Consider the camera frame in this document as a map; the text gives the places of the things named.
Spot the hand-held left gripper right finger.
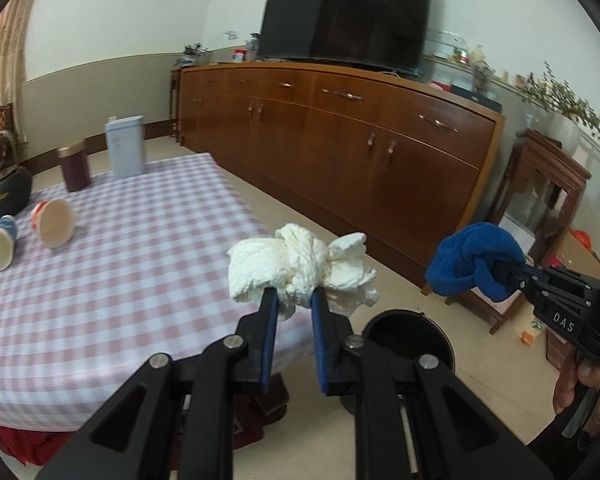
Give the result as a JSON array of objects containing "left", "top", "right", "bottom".
[{"left": 310, "top": 286, "right": 556, "bottom": 480}]

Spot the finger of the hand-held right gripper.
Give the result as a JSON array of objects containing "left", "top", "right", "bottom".
[
  {"left": 490, "top": 258, "right": 600, "bottom": 295},
  {"left": 497, "top": 279, "right": 548, "bottom": 308}
]

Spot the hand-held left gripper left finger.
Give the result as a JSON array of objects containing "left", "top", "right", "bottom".
[{"left": 35, "top": 286, "right": 281, "bottom": 480}]

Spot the blue cloth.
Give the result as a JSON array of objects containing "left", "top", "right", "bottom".
[{"left": 425, "top": 222, "right": 527, "bottom": 304}]

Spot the white tissue wad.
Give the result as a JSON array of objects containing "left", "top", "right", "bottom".
[{"left": 227, "top": 222, "right": 381, "bottom": 322}]

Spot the black round trash can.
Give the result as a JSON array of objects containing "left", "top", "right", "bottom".
[{"left": 362, "top": 309, "right": 456, "bottom": 417}]

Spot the person's right hand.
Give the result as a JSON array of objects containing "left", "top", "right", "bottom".
[{"left": 552, "top": 342, "right": 600, "bottom": 457}]

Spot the small cardboard box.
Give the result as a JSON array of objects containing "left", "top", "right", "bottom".
[{"left": 516, "top": 319, "right": 547, "bottom": 347}]

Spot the white framed board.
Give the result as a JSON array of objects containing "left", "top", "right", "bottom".
[{"left": 495, "top": 212, "right": 537, "bottom": 262}]

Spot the orange plastic item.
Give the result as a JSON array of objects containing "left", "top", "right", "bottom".
[{"left": 566, "top": 230, "right": 594, "bottom": 254}]

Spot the carved wooden side stand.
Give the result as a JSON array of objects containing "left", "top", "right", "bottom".
[{"left": 445, "top": 129, "right": 594, "bottom": 337}]

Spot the pink checkered tablecloth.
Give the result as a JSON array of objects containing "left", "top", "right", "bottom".
[{"left": 0, "top": 152, "right": 302, "bottom": 433}]

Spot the leafy branch plant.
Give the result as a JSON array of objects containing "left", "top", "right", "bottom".
[{"left": 516, "top": 60, "right": 600, "bottom": 157}]

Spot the black flat box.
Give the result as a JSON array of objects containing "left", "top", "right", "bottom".
[{"left": 449, "top": 84, "right": 504, "bottom": 112}]

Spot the long wooden sideboard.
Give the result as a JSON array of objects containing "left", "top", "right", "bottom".
[{"left": 177, "top": 60, "right": 507, "bottom": 292}]

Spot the cluster of small bottles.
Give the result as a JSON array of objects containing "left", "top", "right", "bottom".
[{"left": 427, "top": 30, "right": 498, "bottom": 92}]

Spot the white rectangular tin box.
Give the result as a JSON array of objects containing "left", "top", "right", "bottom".
[{"left": 104, "top": 115, "right": 146, "bottom": 180}]

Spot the red paper cup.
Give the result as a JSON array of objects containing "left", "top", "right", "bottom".
[{"left": 30, "top": 199, "right": 76, "bottom": 249}]

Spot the narrow dark wooden stand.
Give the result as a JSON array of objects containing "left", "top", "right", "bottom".
[{"left": 169, "top": 67, "right": 184, "bottom": 144}]

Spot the dark red canister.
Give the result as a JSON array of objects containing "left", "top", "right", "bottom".
[{"left": 56, "top": 140, "right": 91, "bottom": 194}]

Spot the red cloth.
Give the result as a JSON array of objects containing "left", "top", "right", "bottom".
[{"left": 0, "top": 422, "right": 83, "bottom": 467}]

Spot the small potted plant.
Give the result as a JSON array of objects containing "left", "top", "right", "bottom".
[{"left": 177, "top": 42, "right": 212, "bottom": 69}]

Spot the black cast iron teapot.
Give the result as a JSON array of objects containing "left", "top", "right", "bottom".
[{"left": 0, "top": 130, "right": 34, "bottom": 219}]

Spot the black flat television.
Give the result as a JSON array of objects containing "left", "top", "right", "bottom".
[{"left": 256, "top": 0, "right": 435, "bottom": 74}]

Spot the beige embroidered curtain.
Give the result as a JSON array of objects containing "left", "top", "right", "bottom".
[{"left": 0, "top": 0, "right": 42, "bottom": 92}]

